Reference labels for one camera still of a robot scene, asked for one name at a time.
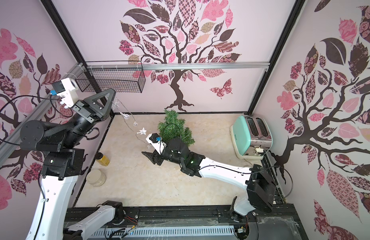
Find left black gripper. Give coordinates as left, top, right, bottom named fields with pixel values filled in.
left=60, top=88, right=115, bottom=148

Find string lights with star ornaments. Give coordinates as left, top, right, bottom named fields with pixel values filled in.
left=112, top=97, right=154, bottom=151

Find small green christmas tree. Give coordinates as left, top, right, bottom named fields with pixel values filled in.
left=158, top=110, right=195, bottom=147

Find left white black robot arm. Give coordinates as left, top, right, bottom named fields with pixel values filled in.
left=18, top=89, right=125, bottom=240

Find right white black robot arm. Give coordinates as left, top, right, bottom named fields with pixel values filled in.
left=142, top=123, right=276, bottom=222

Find yellow liquid jar black lid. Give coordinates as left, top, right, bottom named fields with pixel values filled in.
left=95, top=152, right=110, bottom=167

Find clear jar cream lid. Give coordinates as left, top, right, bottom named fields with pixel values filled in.
left=86, top=169, right=107, bottom=187

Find mint green chrome toaster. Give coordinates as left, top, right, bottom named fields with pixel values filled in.
left=229, top=115, right=273, bottom=161

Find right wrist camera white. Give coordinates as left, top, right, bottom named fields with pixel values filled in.
left=146, top=133, right=167, bottom=155

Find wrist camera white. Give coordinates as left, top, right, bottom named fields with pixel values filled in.
left=52, top=78, right=79, bottom=108
left=146, top=133, right=167, bottom=155

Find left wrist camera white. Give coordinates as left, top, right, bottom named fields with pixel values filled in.
left=52, top=78, right=79, bottom=108

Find black wire basket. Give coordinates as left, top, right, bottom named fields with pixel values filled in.
left=75, top=60, right=146, bottom=93

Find aluminium rail back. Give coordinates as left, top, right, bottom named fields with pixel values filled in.
left=87, top=61, right=270, bottom=71

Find aluminium rail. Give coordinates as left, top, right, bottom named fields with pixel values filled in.
left=87, top=61, right=270, bottom=71
left=0, top=62, right=84, bottom=175

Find aluminium rail left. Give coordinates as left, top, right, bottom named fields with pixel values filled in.
left=0, top=62, right=84, bottom=175

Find white slotted cable duct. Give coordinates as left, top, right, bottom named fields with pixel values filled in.
left=89, top=226, right=237, bottom=240

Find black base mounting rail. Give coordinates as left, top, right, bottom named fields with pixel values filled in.
left=63, top=204, right=308, bottom=240

